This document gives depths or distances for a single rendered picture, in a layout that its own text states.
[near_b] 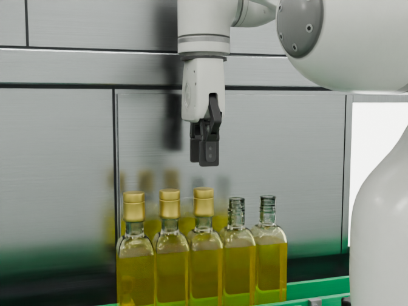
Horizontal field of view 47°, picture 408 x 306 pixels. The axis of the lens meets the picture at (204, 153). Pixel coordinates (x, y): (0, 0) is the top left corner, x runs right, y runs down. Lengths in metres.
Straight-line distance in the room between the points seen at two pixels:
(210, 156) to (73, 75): 0.29
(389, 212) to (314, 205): 0.65
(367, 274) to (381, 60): 0.16
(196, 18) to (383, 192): 0.45
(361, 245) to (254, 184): 0.58
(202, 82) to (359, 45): 0.44
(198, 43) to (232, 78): 0.20
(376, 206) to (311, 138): 0.62
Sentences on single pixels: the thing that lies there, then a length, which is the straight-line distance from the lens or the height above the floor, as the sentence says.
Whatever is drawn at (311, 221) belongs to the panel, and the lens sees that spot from 1.01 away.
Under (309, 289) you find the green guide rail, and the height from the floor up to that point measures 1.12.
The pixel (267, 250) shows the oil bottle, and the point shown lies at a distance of 0.82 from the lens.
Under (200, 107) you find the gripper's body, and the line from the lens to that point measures 0.71.
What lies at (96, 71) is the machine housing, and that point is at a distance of 0.87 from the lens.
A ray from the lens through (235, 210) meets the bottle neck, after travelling 0.79.
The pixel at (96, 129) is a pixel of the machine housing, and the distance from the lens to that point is 0.89.
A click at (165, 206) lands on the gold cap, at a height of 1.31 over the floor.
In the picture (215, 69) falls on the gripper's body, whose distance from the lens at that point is 0.73.
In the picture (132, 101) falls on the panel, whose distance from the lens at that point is 0.86.
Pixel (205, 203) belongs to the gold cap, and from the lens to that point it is 0.77.
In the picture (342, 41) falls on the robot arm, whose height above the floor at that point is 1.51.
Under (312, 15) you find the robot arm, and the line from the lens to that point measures 0.31.
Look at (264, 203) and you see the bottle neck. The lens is 0.81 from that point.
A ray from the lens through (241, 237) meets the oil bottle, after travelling 0.79.
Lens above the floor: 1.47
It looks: 6 degrees down
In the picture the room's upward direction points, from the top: straight up
